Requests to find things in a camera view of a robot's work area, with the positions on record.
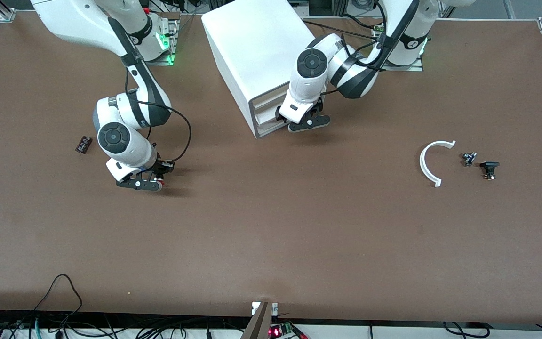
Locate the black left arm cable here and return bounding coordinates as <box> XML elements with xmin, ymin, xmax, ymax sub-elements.
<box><xmin>320</xmin><ymin>0</ymin><xmax>389</xmax><ymax>97</ymax></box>

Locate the tangled black cable bundle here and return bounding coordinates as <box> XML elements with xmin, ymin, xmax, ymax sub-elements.
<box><xmin>0</xmin><ymin>308</ymin><xmax>253</xmax><ymax>339</ymax></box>

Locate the thin black cable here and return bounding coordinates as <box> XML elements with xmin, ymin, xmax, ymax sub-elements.
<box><xmin>302</xmin><ymin>20</ymin><xmax>377</xmax><ymax>37</ymax></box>

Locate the black switch part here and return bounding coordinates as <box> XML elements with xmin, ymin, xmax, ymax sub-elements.
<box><xmin>480</xmin><ymin>161</ymin><xmax>501</xmax><ymax>180</ymax></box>

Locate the grey camera post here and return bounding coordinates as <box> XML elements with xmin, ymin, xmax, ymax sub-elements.
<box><xmin>240</xmin><ymin>301</ymin><xmax>273</xmax><ymax>339</ymax></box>

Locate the red lit circuit board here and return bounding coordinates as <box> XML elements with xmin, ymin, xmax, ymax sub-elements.
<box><xmin>269</xmin><ymin>322</ymin><xmax>308</xmax><ymax>339</ymax></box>

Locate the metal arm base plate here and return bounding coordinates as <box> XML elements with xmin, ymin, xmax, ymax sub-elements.
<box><xmin>149</xmin><ymin>19</ymin><xmax>180</xmax><ymax>66</ymax></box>
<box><xmin>384</xmin><ymin>56</ymin><xmax>424</xmax><ymax>72</ymax></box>

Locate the white curved plastic part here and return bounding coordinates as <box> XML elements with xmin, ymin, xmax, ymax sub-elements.
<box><xmin>419</xmin><ymin>140</ymin><xmax>456</xmax><ymax>188</ymax></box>

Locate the looped black cable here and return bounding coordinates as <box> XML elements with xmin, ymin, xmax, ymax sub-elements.
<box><xmin>33</xmin><ymin>274</ymin><xmax>83</xmax><ymax>325</ymax></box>

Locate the curled black cable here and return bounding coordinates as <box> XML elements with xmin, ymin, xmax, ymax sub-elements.
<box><xmin>443</xmin><ymin>322</ymin><xmax>490</xmax><ymax>339</ymax></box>

